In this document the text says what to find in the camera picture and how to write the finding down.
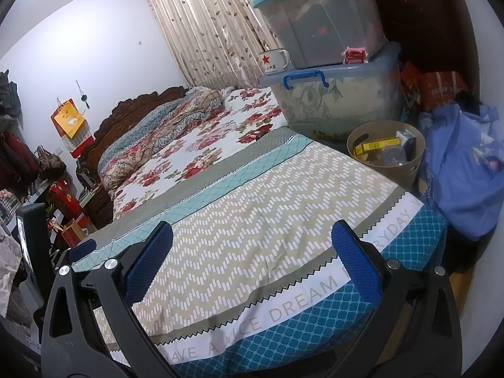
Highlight leaf print curtain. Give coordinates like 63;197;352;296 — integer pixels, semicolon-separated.
140;0;284;89

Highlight yellow paper bag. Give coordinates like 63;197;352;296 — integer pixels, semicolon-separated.
53;102;87;139

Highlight blue lid storage box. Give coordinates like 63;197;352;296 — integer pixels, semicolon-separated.
259;41;404;142

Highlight red hanging clothes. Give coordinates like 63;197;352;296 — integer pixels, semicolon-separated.
0;132;40;190

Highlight red gift bag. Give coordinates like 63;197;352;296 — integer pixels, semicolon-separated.
59;218;89;249
47;181;81;217

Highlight floral bedsheet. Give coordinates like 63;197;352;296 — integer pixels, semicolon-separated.
112;87;288;219

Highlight white and blue box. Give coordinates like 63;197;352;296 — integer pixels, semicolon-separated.
396;129;418;162

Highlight teal lid storage box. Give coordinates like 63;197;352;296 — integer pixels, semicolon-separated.
252;0;388;69

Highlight zigzag patterned blanket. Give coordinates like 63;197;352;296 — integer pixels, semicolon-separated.
73;126;450;378

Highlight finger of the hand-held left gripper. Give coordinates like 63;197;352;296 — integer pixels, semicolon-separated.
70;240;99;264

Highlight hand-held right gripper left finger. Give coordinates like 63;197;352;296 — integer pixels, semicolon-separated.
41;220;186;378

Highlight dark hanging clothes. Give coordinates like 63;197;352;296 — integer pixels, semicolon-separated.
0;69;22;119

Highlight small red pack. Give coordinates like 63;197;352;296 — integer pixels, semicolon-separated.
342;46;369;65

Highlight blue cloth bag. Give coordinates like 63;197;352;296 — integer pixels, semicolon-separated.
417;102;504;241

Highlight white enamel mug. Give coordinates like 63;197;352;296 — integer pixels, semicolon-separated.
258;49;291;76

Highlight folded floral quilt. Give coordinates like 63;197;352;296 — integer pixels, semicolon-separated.
98;87;225;190

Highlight white plastic bag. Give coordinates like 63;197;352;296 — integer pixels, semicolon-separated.
0;224;22;319

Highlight pink and yellow box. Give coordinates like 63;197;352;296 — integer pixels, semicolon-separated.
354;137;400;157

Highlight carved wooden headboard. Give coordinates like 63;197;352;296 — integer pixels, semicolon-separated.
77;86;190;225

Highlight dark brown wardrobe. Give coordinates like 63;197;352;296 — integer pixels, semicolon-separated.
356;0;479;99

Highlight hanging wall ornament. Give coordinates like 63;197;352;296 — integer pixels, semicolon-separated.
76;80;90;109

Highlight red gift box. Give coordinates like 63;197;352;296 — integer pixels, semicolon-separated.
419;71;469;111
399;61;424;105

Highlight brown handbag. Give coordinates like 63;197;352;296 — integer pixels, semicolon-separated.
35;146;67;182

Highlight beige wastebasket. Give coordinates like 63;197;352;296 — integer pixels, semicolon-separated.
346;121;427;190

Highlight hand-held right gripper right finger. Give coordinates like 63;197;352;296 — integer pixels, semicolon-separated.
331;220;463;378

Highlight wooden nightstand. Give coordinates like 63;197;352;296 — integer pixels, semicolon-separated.
77;189;115;229

